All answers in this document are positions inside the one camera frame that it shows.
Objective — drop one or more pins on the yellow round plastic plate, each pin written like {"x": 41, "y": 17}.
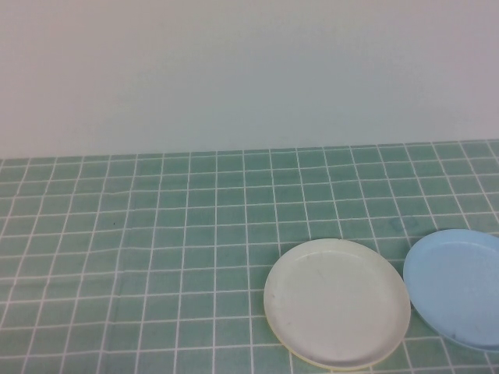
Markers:
{"x": 296, "y": 352}

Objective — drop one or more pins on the green white-checked tablecloth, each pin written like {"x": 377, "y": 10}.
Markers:
{"x": 156, "y": 233}

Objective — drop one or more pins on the light blue round plastic plate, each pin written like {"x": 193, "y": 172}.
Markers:
{"x": 456, "y": 288}

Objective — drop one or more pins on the white round plastic plate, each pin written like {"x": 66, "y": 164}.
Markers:
{"x": 335, "y": 304}

